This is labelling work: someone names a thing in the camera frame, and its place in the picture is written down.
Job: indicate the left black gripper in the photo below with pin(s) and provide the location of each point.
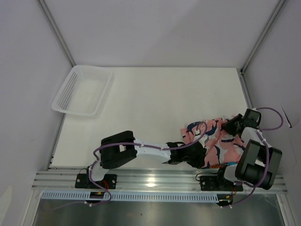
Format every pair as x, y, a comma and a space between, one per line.
200, 162

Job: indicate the left aluminium frame post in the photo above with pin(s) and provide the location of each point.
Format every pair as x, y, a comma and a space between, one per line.
55, 30

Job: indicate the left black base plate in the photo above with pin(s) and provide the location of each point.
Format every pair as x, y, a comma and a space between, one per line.
83, 182

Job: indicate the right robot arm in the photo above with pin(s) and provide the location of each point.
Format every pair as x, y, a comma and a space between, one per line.
259, 162

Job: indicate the white plastic basket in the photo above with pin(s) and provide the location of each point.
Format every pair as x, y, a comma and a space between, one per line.
84, 91

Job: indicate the aluminium frame post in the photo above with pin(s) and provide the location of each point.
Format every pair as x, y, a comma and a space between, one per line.
275, 14
55, 30

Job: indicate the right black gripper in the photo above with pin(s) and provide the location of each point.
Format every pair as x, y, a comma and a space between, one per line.
227, 126

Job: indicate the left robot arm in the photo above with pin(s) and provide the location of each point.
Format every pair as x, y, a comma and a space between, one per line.
119, 149

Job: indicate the right aluminium frame post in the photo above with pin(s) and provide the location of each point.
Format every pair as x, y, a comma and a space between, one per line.
275, 14

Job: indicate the blue orange patterned shorts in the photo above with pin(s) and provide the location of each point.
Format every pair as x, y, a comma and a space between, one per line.
220, 165

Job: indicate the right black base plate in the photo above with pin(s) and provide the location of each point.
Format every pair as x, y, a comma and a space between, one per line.
213, 182

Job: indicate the white slotted cable duct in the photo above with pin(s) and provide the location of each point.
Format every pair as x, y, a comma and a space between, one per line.
130, 196

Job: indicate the aluminium mounting rail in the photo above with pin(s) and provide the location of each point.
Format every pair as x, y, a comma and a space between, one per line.
166, 181

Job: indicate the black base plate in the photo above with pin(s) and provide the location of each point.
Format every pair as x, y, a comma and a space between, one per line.
213, 182
83, 182

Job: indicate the pink star patterned shorts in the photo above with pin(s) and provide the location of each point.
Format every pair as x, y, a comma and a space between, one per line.
221, 147

